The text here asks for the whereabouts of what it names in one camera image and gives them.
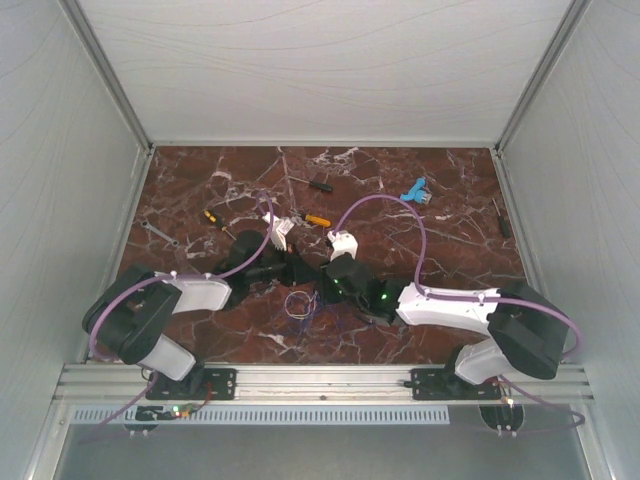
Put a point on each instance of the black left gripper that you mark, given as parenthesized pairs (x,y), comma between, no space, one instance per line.
(298,271)

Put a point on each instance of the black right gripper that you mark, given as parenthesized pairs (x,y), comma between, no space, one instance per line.
(326,295)

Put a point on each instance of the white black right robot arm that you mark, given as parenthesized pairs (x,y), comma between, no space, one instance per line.
(522,330)

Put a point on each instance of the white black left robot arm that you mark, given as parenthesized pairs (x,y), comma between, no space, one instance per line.
(130,317)

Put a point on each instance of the black yellow screwdriver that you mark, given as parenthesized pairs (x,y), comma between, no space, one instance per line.
(218,222)

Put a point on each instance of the blue plastic connector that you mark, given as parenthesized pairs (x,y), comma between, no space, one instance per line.
(418,193)

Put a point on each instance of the silver wrench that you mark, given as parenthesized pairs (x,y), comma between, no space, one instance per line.
(146,225)

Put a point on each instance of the small black screwdriver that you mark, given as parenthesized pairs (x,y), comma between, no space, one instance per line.
(502,221)

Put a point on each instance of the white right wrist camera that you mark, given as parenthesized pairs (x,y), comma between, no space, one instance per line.
(341,243)

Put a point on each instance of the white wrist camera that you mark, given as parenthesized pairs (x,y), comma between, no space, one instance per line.
(341,243)
(281,226)

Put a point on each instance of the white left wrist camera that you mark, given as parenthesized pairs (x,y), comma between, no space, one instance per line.
(281,226)

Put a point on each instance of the yellow handled screwdriver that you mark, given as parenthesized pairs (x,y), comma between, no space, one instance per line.
(314,220)

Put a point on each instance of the black handled screwdriver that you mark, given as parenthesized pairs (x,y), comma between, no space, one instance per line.
(314,184)

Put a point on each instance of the black right mount plate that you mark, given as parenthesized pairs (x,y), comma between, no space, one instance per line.
(431,384)

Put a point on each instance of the black mount plate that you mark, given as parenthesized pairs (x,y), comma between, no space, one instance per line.
(431,384)
(202,383)

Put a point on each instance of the black left mount plate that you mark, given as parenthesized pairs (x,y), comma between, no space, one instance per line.
(202,383)

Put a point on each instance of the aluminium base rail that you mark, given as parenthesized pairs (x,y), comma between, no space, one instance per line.
(280,384)

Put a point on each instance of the grey slotted cable duct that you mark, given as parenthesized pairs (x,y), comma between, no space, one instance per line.
(294,415)

